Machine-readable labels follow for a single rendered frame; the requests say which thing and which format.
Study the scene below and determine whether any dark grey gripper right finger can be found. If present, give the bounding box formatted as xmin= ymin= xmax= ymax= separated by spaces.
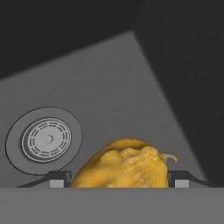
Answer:
xmin=167 ymin=170 xmax=217 ymax=189

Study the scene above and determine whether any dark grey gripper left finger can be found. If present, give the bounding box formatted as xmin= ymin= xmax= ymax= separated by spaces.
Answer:
xmin=16 ymin=170 xmax=73 ymax=189

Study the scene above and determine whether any yellow bumpy squash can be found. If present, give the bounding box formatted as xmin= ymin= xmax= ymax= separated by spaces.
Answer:
xmin=70 ymin=137 xmax=179 ymax=189

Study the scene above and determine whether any round grey sink drain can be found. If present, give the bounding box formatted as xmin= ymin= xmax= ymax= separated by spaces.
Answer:
xmin=4 ymin=106 xmax=84 ymax=176

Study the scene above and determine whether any dark grey sink basin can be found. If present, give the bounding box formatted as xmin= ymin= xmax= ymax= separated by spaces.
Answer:
xmin=0 ymin=0 xmax=224 ymax=189

